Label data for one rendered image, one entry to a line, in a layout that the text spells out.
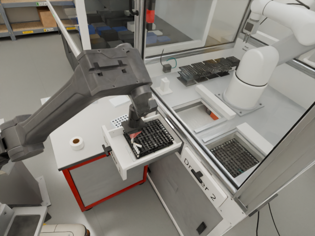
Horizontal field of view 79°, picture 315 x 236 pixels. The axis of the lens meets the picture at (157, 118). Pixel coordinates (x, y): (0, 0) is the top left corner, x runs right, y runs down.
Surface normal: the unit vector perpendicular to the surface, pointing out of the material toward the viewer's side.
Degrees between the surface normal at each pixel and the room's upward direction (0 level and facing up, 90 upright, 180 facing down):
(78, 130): 0
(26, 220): 0
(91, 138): 0
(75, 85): 64
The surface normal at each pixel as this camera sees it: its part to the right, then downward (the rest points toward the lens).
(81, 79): -0.51, 0.14
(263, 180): -0.86, 0.29
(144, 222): 0.10, -0.70
